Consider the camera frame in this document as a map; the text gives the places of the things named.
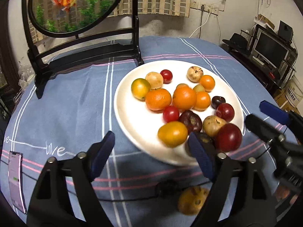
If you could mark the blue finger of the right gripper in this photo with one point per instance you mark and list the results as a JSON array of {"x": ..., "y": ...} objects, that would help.
[
  {"x": 274, "y": 112},
  {"x": 263, "y": 130}
]

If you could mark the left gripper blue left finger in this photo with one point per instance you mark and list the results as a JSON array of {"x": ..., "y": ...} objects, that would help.
[{"x": 99, "y": 154}]

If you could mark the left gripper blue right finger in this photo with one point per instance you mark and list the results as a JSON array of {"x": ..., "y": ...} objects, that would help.
[{"x": 206, "y": 162}]

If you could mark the dark purple mangosteen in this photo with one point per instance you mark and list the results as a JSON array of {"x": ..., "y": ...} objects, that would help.
[{"x": 191, "y": 120}]

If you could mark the yellow-orange persimmon-like fruit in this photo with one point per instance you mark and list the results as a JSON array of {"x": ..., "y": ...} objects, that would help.
[{"x": 173, "y": 134}]

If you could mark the dark red plum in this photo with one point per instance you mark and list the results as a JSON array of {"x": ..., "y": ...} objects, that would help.
[
  {"x": 228, "y": 138},
  {"x": 225, "y": 111}
]

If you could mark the red cherry tomato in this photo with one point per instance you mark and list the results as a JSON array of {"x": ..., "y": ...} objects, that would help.
[
  {"x": 170, "y": 114},
  {"x": 167, "y": 76}
]

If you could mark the small orange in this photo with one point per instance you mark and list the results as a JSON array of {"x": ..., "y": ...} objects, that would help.
[
  {"x": 207, "y": 82},
  {"x": 203, "y": 101}
]

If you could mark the large beige pomegranate-like fruit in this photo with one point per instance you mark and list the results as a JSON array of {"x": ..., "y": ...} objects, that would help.
[{"x": 192, "y": 200}]

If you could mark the small dark plum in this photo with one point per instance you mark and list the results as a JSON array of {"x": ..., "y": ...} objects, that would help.
[{"x": 216, "y": 101}]

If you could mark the green-brown longan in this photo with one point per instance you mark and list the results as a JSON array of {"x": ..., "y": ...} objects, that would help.
[
  {"x": 199, "y": 88},
  {"x": 181, "y": 85}
]

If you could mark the large orange tangerine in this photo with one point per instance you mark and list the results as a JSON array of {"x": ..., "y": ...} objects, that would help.
[{"x": 158, "y": 99}]

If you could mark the small beige fruit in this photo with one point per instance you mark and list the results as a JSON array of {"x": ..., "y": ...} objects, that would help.
[{"x": 194, "y": 74}]

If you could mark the yellow-green tomato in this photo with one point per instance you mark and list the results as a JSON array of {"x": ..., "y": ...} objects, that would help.
[{"x": 139, "y": 88}]

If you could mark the pale yellow fruit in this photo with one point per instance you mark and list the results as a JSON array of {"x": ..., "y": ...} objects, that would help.
[{"x": 155, "y": 80}]

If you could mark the dark avocado-like fruit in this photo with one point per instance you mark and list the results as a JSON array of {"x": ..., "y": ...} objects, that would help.
[{"x": 207, "y": 143}]

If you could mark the person's left hand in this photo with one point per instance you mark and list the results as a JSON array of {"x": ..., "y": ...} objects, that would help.
[{"x": 283, "y": 192}]

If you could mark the dark media desk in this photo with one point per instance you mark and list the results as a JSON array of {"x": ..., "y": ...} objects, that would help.
[{"x": 271, "y": 78}]

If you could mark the white oval plate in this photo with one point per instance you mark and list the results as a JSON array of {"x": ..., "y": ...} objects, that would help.
[{"x": 141, "y": 125}]

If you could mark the computer monitor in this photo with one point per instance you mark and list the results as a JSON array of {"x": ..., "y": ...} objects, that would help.
[{"x": 268, "y": 50}]

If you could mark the black hat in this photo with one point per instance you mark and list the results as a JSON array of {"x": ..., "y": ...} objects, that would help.
[{"x": 236, "y": 42}]

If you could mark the smartphone on table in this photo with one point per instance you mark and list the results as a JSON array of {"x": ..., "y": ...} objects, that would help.
[{"x": 15, "y": 180}]

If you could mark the round goldfish screen ornament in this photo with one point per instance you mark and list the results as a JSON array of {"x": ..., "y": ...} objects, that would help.
[{"x": 44, "y": 72}]

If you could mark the checked beige curtain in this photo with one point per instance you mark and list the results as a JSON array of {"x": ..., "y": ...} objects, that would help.
[{"x": 70, "y": 15}]

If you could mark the white wall power strip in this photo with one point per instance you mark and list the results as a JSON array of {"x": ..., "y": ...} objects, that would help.
[{"x": 195, "y": 4}]

